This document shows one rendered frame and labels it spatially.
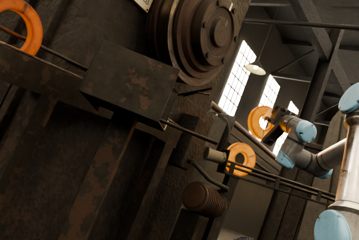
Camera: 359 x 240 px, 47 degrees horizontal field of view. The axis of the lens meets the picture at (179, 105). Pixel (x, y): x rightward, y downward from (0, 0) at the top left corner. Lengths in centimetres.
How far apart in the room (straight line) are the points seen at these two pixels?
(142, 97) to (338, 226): 60
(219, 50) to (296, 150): 51
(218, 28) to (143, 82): 77
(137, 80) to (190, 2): 72
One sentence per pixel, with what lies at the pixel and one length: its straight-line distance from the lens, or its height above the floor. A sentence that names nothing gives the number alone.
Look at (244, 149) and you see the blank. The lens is 194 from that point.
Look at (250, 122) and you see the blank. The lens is 185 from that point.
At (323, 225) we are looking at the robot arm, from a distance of 121.
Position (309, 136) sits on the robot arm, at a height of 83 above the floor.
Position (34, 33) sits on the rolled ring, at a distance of 124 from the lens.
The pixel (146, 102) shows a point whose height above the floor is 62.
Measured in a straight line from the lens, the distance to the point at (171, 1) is 162.
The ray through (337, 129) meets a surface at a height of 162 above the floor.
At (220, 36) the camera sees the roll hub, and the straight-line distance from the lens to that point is 170.
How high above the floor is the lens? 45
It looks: 12 degrees up
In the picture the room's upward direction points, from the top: 22 degrees clockwise
